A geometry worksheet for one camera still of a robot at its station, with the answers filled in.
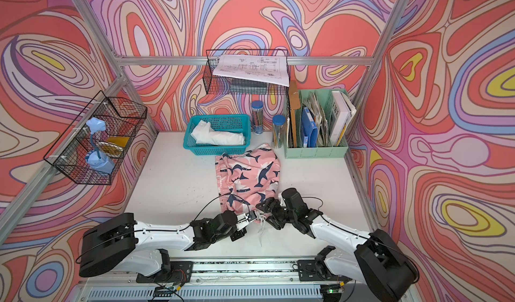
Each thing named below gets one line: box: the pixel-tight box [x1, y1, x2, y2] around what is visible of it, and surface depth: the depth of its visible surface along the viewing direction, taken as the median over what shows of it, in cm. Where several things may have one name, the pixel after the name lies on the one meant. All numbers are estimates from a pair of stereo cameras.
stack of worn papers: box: [302, 91, 332, 147], surface depth 100 cm
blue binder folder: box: [301, 106, 318, 148], surface depth 98 cm
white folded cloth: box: [190, 119, 246, 146], surface depth 112 cm
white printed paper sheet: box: [212, 55, 290, 87], surface depth 85 cm
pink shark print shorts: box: [215, 143, 281, 223], surface depth 101 cm
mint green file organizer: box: [284, 88, 351, 160], surface depth 103 cm
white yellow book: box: [329, 90, 357, 147], surface depth 100 cm
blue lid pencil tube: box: [251, 99, 264, 135], surface depth 113 cm
